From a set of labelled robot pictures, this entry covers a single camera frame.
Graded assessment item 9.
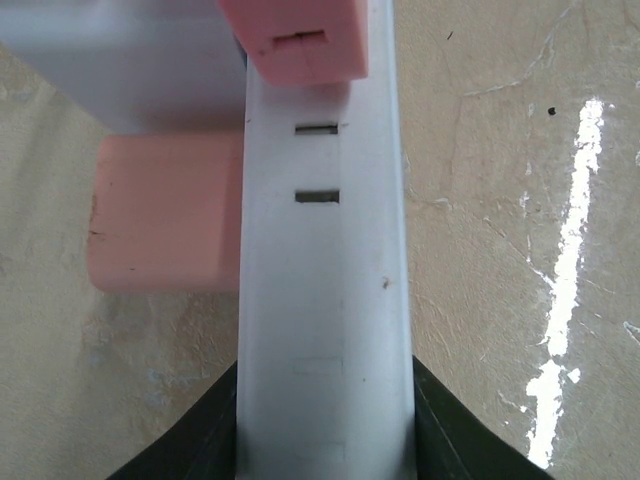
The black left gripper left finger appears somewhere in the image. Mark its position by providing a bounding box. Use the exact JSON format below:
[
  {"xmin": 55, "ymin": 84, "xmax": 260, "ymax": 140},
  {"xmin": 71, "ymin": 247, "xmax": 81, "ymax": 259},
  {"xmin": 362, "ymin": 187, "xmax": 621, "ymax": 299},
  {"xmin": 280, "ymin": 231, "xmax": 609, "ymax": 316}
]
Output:
[{"xmin": 110, "ymin": 364, "xmax": 237, "ymax": 480}]

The pink rectangular adapter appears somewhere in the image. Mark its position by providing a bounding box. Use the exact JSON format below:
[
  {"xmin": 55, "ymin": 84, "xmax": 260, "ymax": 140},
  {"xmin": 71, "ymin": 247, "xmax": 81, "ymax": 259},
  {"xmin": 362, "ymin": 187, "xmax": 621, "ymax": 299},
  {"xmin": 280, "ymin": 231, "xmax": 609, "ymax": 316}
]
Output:
[{"xmin": 87, "ymin": 130, "xmax": 244, "ymax": 292}]

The white power strip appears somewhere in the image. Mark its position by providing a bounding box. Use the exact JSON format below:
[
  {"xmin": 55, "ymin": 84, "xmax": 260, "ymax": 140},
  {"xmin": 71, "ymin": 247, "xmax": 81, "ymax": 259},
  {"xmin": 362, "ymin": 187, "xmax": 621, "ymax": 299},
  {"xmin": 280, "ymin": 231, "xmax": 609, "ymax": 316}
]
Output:
[{"xmin": 1, "ymin": 1, "xmax": 416, "ymax": 479}]

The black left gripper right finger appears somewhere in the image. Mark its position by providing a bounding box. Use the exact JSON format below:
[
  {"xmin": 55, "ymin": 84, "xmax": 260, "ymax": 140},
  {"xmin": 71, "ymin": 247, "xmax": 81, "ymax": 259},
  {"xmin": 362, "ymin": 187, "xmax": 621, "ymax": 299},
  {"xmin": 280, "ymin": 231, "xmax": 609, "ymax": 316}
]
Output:
[{"xmin": 413, "ymin": 358, "xmax": 550, "ymax": 480}]

